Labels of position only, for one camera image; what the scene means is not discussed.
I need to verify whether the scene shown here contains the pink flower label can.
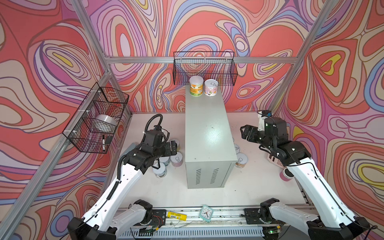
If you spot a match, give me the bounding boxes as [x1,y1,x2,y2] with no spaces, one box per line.
[204,79,219,97]

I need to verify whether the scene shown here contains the orange label can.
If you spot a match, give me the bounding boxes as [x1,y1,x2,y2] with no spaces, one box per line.
[189,76,204,97]

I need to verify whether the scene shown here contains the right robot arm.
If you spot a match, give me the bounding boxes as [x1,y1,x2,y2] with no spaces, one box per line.
[240,117,371,240]

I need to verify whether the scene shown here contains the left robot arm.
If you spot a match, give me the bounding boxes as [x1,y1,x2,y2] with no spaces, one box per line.
[67,130,178,240]

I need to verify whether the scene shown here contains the yellow label can left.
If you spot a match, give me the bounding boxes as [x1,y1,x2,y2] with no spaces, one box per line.
[171,139,181,152]

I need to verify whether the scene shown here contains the grey stapler box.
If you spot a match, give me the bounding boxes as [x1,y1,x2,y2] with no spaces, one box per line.
[119,142,138,159]

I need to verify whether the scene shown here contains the pink label can left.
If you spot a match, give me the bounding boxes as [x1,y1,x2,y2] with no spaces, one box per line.
[170,152,183,168]

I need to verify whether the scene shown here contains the teal label can rear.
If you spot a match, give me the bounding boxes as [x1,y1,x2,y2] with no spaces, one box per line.
[159,157,171,166]

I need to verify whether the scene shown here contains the teal label can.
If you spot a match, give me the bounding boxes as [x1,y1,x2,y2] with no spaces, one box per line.
[153,163,167,178]
[159,157,171,166]

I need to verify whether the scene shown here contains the pink calculator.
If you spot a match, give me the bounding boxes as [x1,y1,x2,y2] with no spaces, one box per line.
[268,154,285,169]

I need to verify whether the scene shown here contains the teal label can front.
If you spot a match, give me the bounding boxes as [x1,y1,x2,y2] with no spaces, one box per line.
[153,163,167,178]

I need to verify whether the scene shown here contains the grey metal cabinet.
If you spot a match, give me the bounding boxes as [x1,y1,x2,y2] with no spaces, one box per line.
[184,89,238,189]

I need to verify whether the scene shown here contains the pink round speaker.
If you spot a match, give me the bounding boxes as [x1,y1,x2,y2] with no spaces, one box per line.
[280,168,295,182]

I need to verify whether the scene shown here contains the yellow label tube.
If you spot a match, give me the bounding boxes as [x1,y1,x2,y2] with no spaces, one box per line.
[167,211,187,221]

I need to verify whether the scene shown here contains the teal alarm clock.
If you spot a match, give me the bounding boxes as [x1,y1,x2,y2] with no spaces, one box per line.
[199,205,214,223]

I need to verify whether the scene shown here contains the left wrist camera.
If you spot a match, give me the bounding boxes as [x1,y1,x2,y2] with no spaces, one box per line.
[154,125,163,131]

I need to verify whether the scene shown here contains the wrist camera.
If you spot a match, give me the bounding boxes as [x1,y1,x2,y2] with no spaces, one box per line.
[154,125,163,131]
[260,110,273,118]

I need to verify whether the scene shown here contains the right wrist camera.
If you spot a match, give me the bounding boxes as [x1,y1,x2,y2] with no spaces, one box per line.
[260,110,273,118]

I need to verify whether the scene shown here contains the left black wire basket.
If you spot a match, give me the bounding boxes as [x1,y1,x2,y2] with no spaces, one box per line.
[63,83,129,154]

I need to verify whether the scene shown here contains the black wire basket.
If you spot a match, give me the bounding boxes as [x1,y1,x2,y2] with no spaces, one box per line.
[173,50,238,86]
[63,83,129,154]

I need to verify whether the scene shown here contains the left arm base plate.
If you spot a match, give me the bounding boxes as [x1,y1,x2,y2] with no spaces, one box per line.
[140,209,167,228]

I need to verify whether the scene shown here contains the back black wire basket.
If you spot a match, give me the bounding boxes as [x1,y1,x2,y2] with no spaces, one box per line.
[173,50,238,86]

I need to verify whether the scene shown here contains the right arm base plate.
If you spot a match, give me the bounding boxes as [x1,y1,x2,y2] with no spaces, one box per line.
[241,208,285,225]

